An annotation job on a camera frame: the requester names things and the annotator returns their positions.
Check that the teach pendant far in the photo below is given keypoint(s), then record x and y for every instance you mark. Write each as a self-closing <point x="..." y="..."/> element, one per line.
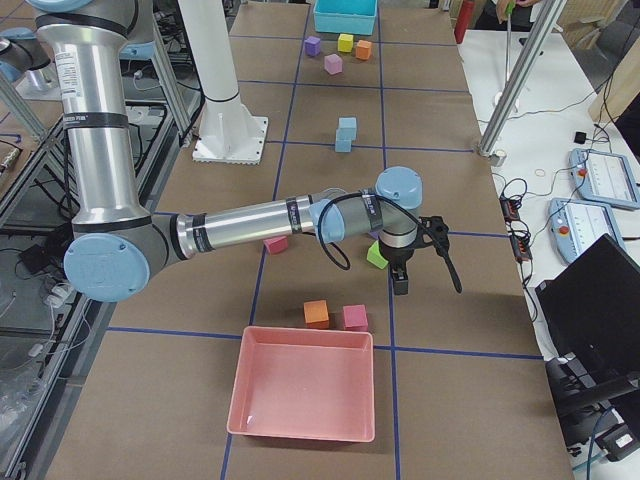
<point x="604" y="177"/>

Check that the black laptop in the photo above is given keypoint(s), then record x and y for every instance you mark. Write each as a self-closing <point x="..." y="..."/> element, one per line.
<point x="592" y="307"/>

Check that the orange foam block left side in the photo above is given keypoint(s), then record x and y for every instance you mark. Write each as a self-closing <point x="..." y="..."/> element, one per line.
<point x="363" y="50"/>

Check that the teach pendant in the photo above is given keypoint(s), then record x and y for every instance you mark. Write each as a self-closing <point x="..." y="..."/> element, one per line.
<point x="577" y="224"/>
<point x="604" y="177"/>

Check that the light pink foam block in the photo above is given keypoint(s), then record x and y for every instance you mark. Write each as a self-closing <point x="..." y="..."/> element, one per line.
<point x="333" y="64"/>

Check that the green foam block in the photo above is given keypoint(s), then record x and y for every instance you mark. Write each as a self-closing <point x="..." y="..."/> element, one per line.
<point x="375" y="257"/>

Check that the teach pendant near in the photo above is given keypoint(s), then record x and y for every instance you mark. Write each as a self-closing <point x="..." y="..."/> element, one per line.
<point x="577" y="224"/>

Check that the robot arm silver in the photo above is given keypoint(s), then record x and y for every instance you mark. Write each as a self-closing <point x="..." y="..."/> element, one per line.
<point x="21" y="52"/>
<point x="119" y="245"/>

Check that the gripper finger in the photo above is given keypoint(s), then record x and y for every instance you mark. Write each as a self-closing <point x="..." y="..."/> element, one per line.
<point x="402" y="282"/>
<point x="395" y="282"/>

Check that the black power adapter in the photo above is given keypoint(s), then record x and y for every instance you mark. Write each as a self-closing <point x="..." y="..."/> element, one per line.
<point x="34" y="259"/>

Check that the light blue foam block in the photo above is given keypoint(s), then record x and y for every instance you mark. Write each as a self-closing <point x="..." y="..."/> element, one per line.
<point x="342" y="145"/>
<point x="347" y="129"/>

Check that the pink plastic tray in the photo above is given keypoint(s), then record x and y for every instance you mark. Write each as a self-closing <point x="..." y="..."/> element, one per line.
<point x="304" y="384"/>

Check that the yellow foam block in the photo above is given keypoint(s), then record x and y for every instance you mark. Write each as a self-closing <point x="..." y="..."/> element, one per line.
<point x="345" y="42"/>

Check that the magenta foam block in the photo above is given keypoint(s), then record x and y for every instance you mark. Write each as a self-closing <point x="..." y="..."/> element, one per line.
<point x="355" y="318"/>

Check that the cyan plastic bin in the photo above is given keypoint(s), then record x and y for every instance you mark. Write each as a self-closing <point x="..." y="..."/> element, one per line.
<point x="345" y="16"/>

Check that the aluminium frame post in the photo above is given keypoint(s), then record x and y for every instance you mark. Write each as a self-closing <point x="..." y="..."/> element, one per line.
<point x="543" y="26"/>

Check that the orange foam block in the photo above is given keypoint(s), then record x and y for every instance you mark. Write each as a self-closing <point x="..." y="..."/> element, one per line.
<point x="316" y="314"/>
<point x="363" y="50"/>

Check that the small metal cylinder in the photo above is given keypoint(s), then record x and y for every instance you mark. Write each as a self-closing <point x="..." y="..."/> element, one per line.
<point x="497" y="158"/>

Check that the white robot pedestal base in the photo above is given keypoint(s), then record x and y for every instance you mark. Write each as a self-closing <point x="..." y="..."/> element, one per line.
<point x="228" y="132"/>

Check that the metal reacher tool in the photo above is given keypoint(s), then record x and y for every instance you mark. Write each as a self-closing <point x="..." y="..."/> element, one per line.
<point x="508" y="12"/>

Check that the purple foam block left side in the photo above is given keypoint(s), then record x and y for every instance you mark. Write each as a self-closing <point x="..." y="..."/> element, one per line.
<point x="312" y="46"/>

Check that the orange foam block right side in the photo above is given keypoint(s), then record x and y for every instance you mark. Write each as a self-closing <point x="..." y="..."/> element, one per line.
<point x="316" y="314"/>

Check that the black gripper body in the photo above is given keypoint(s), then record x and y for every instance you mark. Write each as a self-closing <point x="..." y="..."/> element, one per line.
<point x="397" y="258"/>

